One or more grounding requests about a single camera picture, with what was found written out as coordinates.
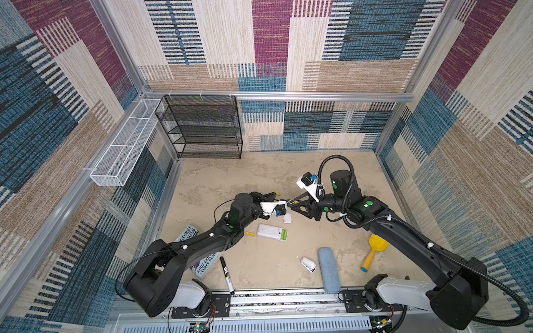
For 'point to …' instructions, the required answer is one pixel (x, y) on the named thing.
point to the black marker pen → (226, 276)
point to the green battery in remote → (284, 234)
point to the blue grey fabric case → (330, 270)
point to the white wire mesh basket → (121, 159)
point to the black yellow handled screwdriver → (291, 201)
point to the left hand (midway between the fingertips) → (271, 187)
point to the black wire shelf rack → (202, 126)
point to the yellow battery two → (250, 234)
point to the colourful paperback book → (201, 268)
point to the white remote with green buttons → (273, 232)
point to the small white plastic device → (309, 265)
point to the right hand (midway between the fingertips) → (296, 205)
